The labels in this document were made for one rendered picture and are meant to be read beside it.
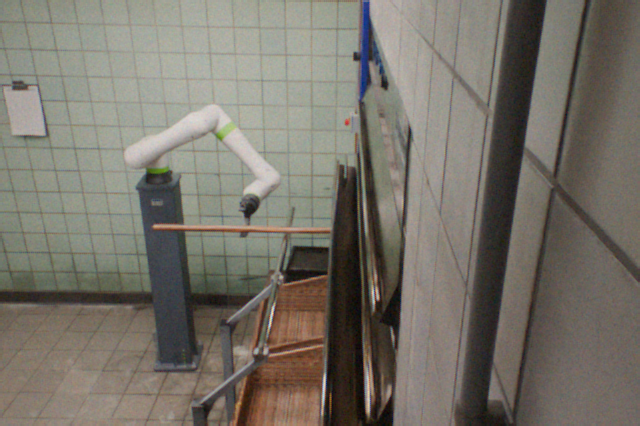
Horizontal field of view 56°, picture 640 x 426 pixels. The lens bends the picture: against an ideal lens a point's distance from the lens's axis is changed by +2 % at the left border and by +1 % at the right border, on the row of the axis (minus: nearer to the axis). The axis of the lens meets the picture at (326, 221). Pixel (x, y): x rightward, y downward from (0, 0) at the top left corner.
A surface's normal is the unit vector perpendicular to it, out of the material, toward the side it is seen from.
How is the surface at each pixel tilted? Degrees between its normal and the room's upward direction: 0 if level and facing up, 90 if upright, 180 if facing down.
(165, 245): 90
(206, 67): 90
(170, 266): 90
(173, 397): 0
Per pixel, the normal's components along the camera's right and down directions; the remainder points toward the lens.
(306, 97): -0.04, 0.41
